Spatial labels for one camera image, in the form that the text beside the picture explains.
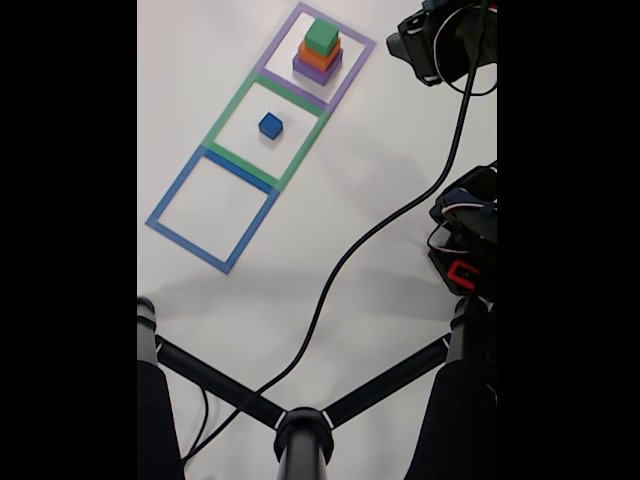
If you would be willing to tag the green cube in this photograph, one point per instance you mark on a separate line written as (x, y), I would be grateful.
(321, 35)

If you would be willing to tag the orange cube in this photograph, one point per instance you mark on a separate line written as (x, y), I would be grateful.
(312, 57)

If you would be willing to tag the large purple cube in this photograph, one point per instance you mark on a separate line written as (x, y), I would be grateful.
(310, 75)

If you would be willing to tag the small blue cube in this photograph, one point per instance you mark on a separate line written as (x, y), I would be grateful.
(270, 125)

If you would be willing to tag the red table clamp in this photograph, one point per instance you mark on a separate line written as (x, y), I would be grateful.
(460, 272)

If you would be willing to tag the black tripod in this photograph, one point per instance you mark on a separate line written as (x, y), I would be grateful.
(302, 450)

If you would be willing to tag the purple square frame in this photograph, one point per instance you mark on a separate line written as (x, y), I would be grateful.
(292, 89)

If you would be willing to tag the green square frame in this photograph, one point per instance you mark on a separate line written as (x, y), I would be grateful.
(231, 109)

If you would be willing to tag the blue square frame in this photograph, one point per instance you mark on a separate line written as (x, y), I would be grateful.
(175, 186)

